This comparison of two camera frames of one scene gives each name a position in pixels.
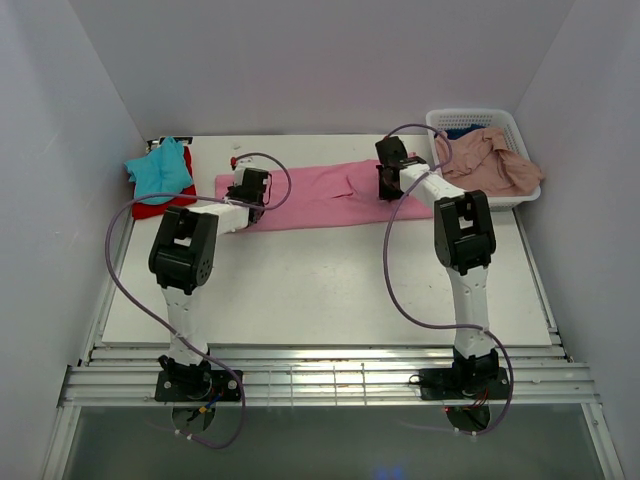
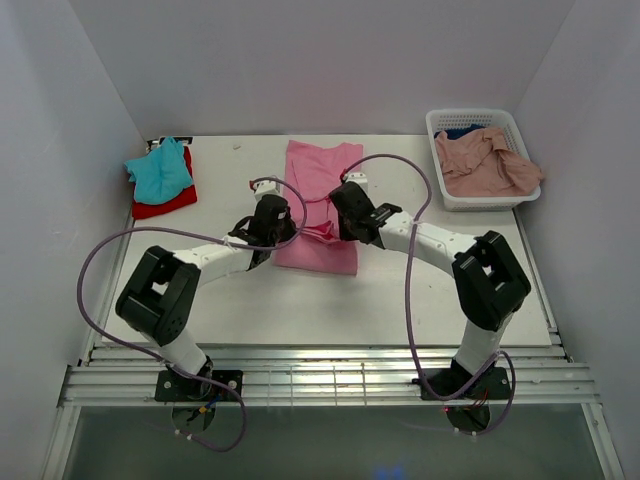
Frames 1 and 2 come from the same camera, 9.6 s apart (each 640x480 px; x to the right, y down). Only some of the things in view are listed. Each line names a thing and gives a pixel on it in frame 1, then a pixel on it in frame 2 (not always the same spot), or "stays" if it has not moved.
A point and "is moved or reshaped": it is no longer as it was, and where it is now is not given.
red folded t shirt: [141, 210] stays
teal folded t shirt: [163, 172] stays
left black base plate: [220, 385] stays
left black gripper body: [234, 191] → [284, 232]
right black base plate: [443, 384] stays
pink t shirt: [336, 194] is moved or reshaped
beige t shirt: [479, 162] stays
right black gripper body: [387, 192] → [346, 232]
